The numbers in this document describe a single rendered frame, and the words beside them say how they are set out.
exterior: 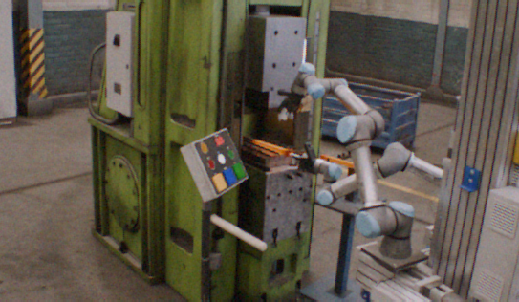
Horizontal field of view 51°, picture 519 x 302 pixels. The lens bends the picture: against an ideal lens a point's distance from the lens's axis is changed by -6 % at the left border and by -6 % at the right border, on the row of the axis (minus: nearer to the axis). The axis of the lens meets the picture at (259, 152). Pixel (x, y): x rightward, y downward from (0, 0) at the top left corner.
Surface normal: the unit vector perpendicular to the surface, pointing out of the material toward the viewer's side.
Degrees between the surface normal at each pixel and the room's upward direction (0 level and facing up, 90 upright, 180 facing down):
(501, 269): 90
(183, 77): 89
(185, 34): 89
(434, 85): 90
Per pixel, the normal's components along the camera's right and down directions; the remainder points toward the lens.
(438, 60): -0.69, 0.18
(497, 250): -0.85, 0.11
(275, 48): 0.64, 0.25
